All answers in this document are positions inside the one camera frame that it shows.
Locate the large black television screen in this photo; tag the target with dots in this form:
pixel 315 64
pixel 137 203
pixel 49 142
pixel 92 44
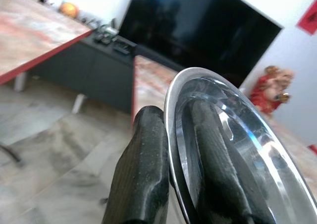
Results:
pixel 198 25

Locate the red paper wall decoration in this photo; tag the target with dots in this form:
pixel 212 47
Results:
pixel 308 20

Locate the orange round ball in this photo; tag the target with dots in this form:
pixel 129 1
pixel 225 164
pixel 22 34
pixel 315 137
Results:
pixel 69 9

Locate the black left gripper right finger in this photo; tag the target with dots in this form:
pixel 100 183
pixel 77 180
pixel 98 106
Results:
pixel 218 159

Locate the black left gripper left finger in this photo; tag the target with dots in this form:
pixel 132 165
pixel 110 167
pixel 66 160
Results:
pixel 143 164

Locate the red dressed figurine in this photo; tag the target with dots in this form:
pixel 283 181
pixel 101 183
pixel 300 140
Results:
pixel 271 89

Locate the dark grey media cabinet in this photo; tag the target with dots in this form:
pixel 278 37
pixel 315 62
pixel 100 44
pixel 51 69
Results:
pixel 94 70

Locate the black chair leg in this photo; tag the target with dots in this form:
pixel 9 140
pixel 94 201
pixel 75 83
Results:
pixel 11 154

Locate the small grey electronic device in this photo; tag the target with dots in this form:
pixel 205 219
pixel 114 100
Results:
pixel 108 30

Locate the shiny steel plate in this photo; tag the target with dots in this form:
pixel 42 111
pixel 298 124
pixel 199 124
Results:
pixel 237 144

